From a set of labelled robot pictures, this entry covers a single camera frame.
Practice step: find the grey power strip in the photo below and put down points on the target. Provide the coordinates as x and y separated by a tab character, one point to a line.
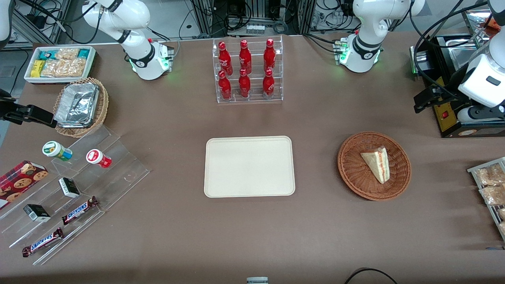
255	28

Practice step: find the clear bag of pastries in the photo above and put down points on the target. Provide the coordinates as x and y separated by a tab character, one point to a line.
489	175
493	195

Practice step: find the steel warmer pan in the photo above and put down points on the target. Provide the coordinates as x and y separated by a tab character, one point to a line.
463	57

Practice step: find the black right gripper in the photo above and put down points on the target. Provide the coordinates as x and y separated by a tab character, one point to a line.
7	111

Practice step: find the wrapped triangle sandwich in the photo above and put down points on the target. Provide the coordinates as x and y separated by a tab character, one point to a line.
376	163

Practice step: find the small black carton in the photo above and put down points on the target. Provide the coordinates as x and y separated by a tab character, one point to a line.
69	187
36	213

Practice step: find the clear bag of crackers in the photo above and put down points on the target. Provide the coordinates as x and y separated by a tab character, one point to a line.
63	68
67	53

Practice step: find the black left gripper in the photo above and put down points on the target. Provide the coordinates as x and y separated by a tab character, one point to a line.
448	89

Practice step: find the light tan wicker basket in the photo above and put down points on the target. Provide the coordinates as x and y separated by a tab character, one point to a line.
103	108

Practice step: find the red lidded yogurt cup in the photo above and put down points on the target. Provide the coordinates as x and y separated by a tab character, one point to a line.
96	157

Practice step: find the teal snack packet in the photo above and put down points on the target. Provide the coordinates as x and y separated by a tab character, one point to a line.
84	53
48	54

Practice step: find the brown round wicker basket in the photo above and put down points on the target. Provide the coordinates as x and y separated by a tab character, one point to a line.
355	173

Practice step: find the black food warmer appliance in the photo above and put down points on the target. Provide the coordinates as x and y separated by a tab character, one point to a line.
449	120

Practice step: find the green lidded yogurt cup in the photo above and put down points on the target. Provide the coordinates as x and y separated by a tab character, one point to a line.
53	149

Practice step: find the white rectangular snack bin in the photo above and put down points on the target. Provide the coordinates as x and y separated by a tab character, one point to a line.
90	65

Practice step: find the red cola bottle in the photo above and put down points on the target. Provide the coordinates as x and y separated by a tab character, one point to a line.
225	87
225	59
269	55
268	85
245	57
244	86

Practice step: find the Snickers chocolate bar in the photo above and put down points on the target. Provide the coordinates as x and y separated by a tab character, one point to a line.
79	211
42	242

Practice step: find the small grey device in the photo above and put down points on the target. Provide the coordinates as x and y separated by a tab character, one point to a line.
257	280

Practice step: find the cream plastic serving tray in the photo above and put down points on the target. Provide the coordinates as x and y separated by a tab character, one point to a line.
249	166

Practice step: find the stack of aluminium foil trays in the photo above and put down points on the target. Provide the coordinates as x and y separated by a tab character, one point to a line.
77	104

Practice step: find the clear acrylic bottle rack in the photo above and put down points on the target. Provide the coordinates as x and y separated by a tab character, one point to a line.
256	85

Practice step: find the red plaid cookie box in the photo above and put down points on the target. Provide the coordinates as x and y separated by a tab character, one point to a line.
19	181

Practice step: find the yellow snack packet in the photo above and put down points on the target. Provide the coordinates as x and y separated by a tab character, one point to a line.
37	69

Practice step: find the clear acrylic step stand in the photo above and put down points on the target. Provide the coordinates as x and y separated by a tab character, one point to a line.
118	165

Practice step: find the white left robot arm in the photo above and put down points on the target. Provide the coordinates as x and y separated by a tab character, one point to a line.
362	53

